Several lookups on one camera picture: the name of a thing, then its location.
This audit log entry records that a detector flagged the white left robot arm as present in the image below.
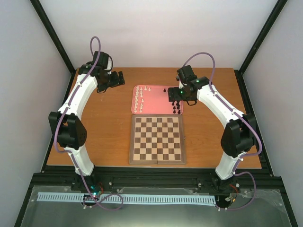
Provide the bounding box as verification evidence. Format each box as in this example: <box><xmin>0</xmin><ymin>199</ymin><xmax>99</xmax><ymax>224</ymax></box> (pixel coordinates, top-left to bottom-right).
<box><xmin>48</xmin><ymin>51</ymin><xmax>125</xmax><ymax>191</ymax></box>

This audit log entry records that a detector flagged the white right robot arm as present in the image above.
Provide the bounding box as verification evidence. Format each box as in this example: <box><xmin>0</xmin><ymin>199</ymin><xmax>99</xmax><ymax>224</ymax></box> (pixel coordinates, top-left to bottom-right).
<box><xmin>168</xmin><ymin>65</ymin><xmax>256</xmax><ymax>180</ymax></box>

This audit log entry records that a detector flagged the pink plastic tray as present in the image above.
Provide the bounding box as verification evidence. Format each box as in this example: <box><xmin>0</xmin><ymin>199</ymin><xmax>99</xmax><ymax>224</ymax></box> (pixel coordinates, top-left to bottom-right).
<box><xmin>131</xmin><ymin>85</ymin><xmax>183</xmax><ymax>114</ymax></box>

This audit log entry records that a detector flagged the wooden chessboard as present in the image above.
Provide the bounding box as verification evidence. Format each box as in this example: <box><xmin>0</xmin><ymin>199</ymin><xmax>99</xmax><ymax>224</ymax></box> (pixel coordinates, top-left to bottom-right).
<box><xmin>129</xmin><ymin>114</ymin><xmax>186</xmax><ymax>165</ymax></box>

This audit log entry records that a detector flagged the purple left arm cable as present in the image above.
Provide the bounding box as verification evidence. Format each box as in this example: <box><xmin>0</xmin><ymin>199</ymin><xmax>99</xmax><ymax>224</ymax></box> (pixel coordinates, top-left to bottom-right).
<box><xmin>53</xmin><ymin>36</ymin><xmax>124</xmax><ymax>210</ymax></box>

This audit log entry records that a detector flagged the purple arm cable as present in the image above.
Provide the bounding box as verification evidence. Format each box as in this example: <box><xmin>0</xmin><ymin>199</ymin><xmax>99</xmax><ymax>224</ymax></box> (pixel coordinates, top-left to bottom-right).
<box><xmin>183</xmin><ymin>52</ymin><xmax>263</xmax><ymax>211</ymax></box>
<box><xmin>53</xmin><ymin>36</ymin><xmax>124</xmax><ymax>210</ymax></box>

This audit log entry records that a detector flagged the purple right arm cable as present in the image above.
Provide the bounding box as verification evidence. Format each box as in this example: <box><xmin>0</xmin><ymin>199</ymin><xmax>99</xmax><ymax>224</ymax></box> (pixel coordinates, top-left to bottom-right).
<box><xmin>183</xmin><ymin>52</ymin><xmax>263</xmax><ymax>211</ymax></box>

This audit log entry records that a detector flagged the light blue cable duct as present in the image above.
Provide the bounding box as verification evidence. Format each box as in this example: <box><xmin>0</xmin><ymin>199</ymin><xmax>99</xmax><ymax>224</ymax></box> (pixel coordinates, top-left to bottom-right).
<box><xmin>36</xmin><ymin>192</ymin><xmax>215</xmax><ymax>206</ymax></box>

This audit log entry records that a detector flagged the black aluminium frame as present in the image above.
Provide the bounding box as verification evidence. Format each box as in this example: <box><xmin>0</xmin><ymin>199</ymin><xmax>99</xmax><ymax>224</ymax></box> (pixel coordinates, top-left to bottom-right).
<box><xmin>15</xmin><ymin>0</ymin><xmax>298</xmax><ymax>227</ymax></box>

